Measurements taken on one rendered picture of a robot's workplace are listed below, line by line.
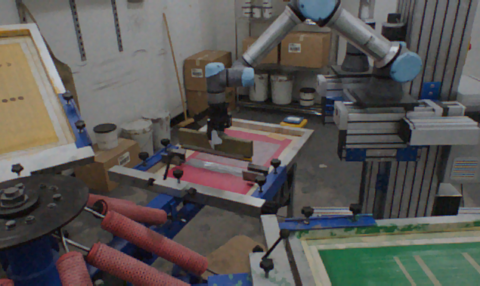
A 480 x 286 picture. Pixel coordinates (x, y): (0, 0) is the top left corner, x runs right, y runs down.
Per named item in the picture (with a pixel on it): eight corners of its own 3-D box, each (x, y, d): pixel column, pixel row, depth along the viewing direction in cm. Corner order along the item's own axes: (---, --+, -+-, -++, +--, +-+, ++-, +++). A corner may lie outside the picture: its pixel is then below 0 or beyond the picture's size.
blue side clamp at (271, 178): (275, 177, 170) (275, 163, 167) (286, 179, 168) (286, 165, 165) (247, 212, 145) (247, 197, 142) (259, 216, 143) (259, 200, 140)
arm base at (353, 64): (364, 65, 222) (366, 48, 218) (373, 72, 208) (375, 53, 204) (338, 66, 222) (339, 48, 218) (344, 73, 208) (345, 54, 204)
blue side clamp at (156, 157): (171, 155, 192) (170, 143, 190) (180, 157, 190) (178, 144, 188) (131, 183, 168) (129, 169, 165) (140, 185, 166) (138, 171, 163)
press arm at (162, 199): (171, 196, 148) (170, 184, 146) (184, 200, 145) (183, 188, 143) (142, 221, 134) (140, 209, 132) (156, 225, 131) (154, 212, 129)
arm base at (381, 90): (394, 89, 176) (398, 68, 172) (407, 100, 163) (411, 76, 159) (361, 90, 177) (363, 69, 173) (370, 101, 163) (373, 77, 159)
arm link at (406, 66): (416, 56, 157) (308, -24, 145) (432, 64, 143) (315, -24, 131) (394, 81, 161) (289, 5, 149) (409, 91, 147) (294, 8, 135)
